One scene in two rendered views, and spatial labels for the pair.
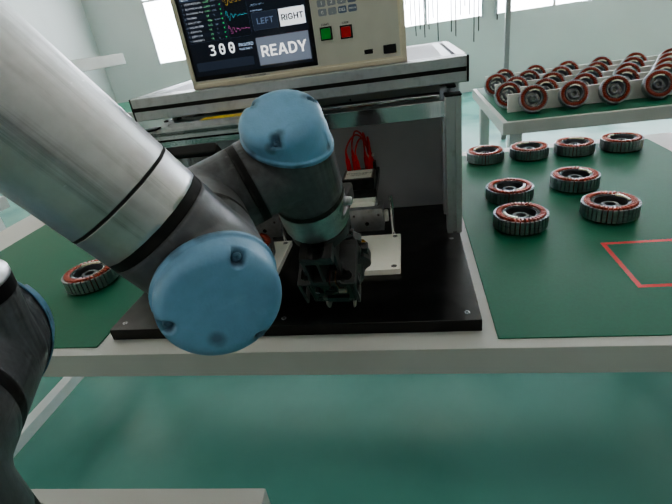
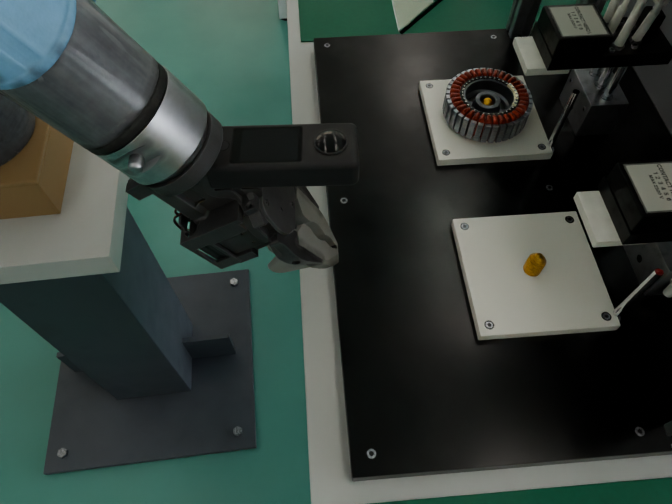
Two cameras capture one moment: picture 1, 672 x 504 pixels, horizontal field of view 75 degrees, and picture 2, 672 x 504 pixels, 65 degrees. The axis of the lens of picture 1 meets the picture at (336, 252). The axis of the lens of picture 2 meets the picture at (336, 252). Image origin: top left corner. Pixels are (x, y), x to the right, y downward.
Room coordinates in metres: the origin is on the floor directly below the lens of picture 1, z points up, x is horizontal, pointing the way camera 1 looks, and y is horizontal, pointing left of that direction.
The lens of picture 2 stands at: (0.50, -0.28, 1.30)
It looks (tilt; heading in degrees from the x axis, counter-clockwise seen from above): 58 degrees down; 74
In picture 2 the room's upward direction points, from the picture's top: straight up
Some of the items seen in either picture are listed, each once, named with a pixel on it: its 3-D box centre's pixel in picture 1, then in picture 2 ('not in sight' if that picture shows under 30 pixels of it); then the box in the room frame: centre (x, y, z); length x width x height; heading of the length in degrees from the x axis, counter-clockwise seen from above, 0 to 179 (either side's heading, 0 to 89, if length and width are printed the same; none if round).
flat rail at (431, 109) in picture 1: (294, 125); not in sight; (0.91, 0.04, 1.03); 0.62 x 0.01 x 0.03; 78
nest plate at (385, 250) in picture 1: (363, 254); (530, 271); (0.79, -0.05, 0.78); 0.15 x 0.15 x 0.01; 78
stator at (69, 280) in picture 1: (90, 275); not in sight; (0.90, 0.56, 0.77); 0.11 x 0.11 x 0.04
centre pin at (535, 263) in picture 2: not in sight; (535, 262); (0.79, -0.05, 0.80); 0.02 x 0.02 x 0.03
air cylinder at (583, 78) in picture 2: (266, 223); (592, 100); (0.98, 0.15, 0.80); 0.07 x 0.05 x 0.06; 78
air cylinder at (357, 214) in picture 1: (367, 216); (664, 253); (0.93, -0.08, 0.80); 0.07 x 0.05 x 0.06; 78
